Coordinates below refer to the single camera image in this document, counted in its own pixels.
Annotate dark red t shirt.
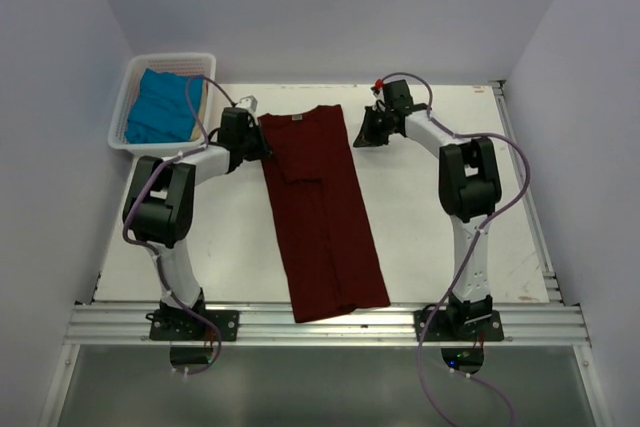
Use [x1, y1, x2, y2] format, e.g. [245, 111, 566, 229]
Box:
[260, 105, 390, 323]

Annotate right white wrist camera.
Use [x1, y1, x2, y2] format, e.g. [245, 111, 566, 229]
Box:
[371, 79, 384, 98]

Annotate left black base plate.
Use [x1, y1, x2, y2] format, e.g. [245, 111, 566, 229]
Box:
[145, 303, 239, 342]

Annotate white plastic basket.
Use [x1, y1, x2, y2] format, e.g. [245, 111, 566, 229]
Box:
[108, 52, 216, 157]

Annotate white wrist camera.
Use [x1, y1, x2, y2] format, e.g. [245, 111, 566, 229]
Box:
[371, 79, 384, 98]
[235, 95, 258, 115]

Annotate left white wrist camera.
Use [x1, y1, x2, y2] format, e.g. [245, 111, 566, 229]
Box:
[235, 95, 258, 115]

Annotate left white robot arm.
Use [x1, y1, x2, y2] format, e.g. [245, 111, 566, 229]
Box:
[122, 96, 271, 340]

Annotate blue t shirt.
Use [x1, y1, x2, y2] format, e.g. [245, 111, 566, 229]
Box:
[124, 68, 203, 144]

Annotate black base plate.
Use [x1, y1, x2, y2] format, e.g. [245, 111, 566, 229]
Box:
[145, 303, 239, 342]
[413, 304, 505, 342]

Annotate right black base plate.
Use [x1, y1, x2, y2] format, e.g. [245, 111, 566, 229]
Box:
[413, 304, 505, 342]

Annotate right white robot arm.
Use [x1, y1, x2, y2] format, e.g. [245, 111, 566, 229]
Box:
[353, 79, 502, 340]

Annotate aluminium mounting rail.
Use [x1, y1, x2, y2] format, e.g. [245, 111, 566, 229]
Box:
[64, 302, 590, 347]

